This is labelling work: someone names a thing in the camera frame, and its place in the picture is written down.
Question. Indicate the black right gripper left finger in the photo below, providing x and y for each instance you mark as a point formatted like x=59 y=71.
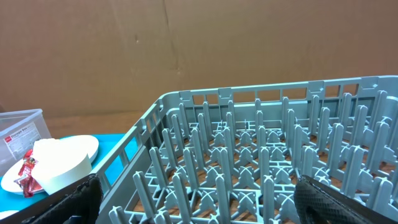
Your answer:
x=78 y=202

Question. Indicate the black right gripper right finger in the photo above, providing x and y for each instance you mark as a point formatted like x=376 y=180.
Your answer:
x=316 y=202

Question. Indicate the white paper cup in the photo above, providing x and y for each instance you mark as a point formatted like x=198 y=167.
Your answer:
x=61 y=162

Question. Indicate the large white plate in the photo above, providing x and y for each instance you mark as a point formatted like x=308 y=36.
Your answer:
x=91 y=144

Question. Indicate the red snack wrapper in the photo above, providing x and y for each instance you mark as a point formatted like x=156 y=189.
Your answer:
x=25 y=180

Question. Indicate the white bowl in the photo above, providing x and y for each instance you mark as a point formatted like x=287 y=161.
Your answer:
x=7 y=213

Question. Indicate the grey dishwasher rack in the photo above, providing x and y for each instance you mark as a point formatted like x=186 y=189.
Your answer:
x=233 y=155

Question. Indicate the clear plastic bin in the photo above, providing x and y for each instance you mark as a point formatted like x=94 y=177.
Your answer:
x=19 y=131

